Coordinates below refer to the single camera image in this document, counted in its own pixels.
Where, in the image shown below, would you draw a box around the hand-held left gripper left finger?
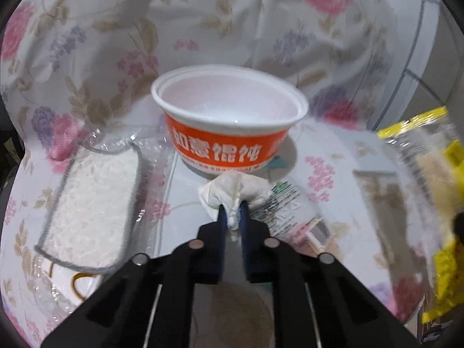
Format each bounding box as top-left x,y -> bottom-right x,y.
41,205 -> 228,348

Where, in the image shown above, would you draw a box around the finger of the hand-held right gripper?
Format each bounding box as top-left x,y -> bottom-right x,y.
453,212 -> 464,259

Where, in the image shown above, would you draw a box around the floral printed cloth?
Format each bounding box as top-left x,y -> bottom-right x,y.
0,0 -> 446,348

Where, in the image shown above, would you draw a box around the yellow snack packet cream contents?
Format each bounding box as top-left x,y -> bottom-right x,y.
376,107 -> 464,322

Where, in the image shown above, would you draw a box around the printed clear plastic wrapper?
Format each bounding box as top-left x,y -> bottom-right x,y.
254,181 -> 330,247

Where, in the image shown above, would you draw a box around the grey white fluffy cloth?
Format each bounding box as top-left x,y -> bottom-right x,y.
34,141 -> 143,275

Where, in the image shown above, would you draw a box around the clear plastic tray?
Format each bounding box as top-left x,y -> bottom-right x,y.
36,127 -> 175,309

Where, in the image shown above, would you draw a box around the orange white instant noodle bowl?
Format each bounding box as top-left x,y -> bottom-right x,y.
151,64 -> 309,175

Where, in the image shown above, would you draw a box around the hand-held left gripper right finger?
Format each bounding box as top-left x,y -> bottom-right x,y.
239,203 -> 423,348

